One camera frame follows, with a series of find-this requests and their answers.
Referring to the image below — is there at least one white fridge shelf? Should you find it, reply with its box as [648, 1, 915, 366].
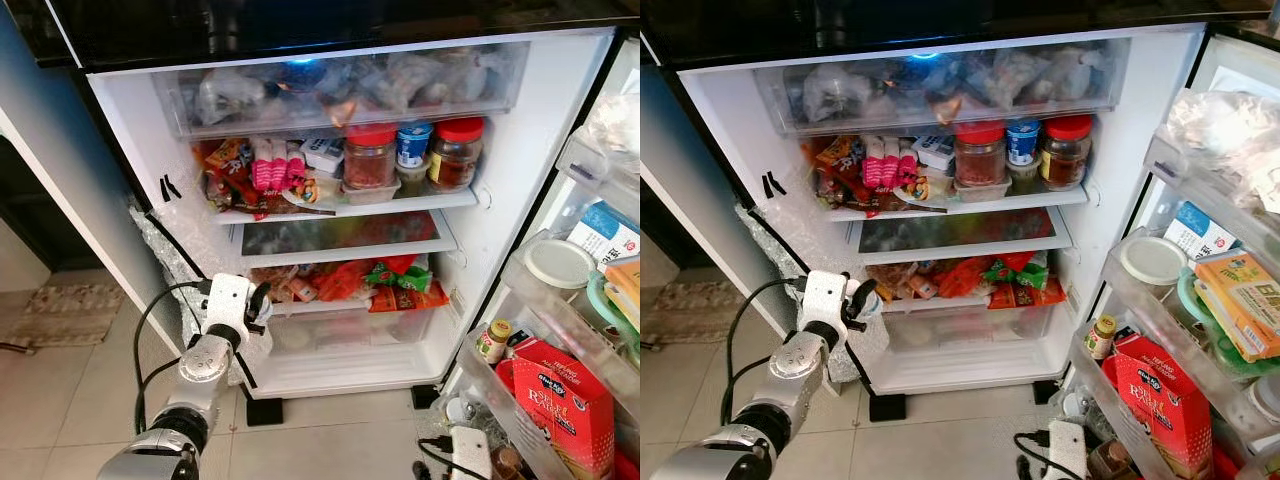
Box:
[825, 183, 1091, 221]
[212, 187, 479, 224]

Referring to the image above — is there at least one black grey fridge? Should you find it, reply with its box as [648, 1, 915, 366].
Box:
[0, 0, 641, 401]
[640, 0, 1280, 396]

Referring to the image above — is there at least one black fridge door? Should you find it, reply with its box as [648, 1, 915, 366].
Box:
[455, 30, 641, 480]
[1065, 25, 1280, 480]

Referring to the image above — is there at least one brownish food bag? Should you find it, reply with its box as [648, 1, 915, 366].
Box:
[250, 265, 323, 304]
[865, 262, 941, 301]

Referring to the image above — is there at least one orange food bag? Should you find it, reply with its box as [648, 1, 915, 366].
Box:
[318, 262, 373, 303]
[935, 258, 993, 299]

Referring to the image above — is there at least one clear crisper drawer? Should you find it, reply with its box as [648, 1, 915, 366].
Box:
[880, 290, 1076, 353]
[255, 295, 463, 357]

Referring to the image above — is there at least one crackled silvery sheet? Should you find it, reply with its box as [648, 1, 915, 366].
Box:
[128, 198, 251, 386]
[735, 200, 866, 381]

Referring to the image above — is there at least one dark shelf tray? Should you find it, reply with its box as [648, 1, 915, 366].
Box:
[848, 207, 1073, 266]
[232, 210, 459, 269]

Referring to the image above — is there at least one round patterned dish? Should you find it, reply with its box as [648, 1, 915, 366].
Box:
[893, 178, 951, 206]
[290, 178, 337, 206]

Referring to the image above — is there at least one green red packet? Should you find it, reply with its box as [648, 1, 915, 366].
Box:
[983, 250, 1049, 291]
[365, 255, 433, 293]

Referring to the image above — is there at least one red orange snack packet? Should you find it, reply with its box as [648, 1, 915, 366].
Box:
[810, 135, 869, 213]
[200, 138, 257, 216]

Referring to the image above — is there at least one flat red orange packet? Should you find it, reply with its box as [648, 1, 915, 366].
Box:
[988, 278, 1067, 309]
[368, 285, 451, 313]

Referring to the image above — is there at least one flat clear plastic container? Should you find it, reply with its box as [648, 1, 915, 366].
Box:
[953, 178, 1011, 203]
[340, 180, 401, 206]

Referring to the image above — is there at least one patterned brown rug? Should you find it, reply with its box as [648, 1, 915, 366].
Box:
[648, 280, 746, 346]
[5, 283, 126, 349]

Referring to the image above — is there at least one small white box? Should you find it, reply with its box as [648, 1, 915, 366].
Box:
[300, 137, 347, 177]
[912, 135, 957, 173]

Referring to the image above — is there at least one red lid glass jar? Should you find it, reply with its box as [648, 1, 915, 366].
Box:
[430, 117, 486, 191]
[953, 121, 1008, 188]
[1040, 114, 1094, 191]
[343, 123, 398, 191]

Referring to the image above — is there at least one clear chiller drawer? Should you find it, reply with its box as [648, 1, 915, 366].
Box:
[155, 42, 529, 139]
[752, 38, 1131, 136]

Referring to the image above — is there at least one white bagged frozen food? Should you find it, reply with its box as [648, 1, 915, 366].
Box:
[803, 63, 876, 123]
[195, 68, 266, 126]

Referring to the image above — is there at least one dark cabinet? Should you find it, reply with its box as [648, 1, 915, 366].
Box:
[0, 135, 71, 273]
[640, 180, 691, 269]

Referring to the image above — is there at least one blue white tub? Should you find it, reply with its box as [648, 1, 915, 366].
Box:
[397, 122, 434, 169]
[1005, 119, 1043, 166]

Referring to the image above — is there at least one orange yellow box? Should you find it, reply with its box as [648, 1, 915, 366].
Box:
[603, 256, 641, 331]
[1193, 248, 1280, 363]

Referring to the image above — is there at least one small yellow cap bottle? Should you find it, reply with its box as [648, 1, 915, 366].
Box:
[476, 320, 513, 364]
[1085, 315, 1118, 361]

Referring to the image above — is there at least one deep clear door bin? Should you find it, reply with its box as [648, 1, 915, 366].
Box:
[1065, 330, 1280, 480]
[455, 335, 641, 480]

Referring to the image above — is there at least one green rimmed container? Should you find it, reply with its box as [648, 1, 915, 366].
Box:
[587, 270, 641, 363]
[1177, 268, 1280, 379]

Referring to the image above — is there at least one blue white milk carton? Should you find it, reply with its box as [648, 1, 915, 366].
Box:
[1163, 200, 1241, 261]
[567, 200, 641, 263]

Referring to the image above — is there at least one clear bagged frozen food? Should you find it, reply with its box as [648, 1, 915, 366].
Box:
[960, 48, 1111, 106]
[345, 52, 506, 111]

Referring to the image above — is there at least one wide clear door bin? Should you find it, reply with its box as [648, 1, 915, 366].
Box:
[1100, 228, 1280, 441]
[498, 232, 641, 396]

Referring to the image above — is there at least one white lid round container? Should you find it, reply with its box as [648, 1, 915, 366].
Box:
[523, 238, 598, 291]
[1118, 235, 1189, 288]

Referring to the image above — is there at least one narrow clear door bin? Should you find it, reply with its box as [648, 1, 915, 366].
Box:
[555, 125, 641, 226]
[1143, 130, 1280, 271]

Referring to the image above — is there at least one white plastic bag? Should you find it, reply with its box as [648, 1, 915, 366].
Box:
[1165, 90, 1280, 216]
[583, 92, 641, 156]

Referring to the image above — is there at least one red carton box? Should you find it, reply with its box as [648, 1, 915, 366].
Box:
[1103, 333, 1214, 480]
[510, 335, 616, 480]

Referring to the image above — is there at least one white round lid jar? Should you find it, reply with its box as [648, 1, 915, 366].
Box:
[1245, 375, 1280, 426]

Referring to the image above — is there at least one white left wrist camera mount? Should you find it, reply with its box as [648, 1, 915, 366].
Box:
[203, 273, 256, 336]
[803, 270, 851, 336]

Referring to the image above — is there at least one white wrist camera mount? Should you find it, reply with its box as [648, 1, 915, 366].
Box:
[803, 270, 851, 336]
[1045, 420, 1089, 480]
[450, 427, 493, 480]
[203, 273, 256, 336]

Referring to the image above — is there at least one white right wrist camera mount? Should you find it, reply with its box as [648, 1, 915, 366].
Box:
[1045, 420, 1089, 480]
[450, 427, 493, 480]

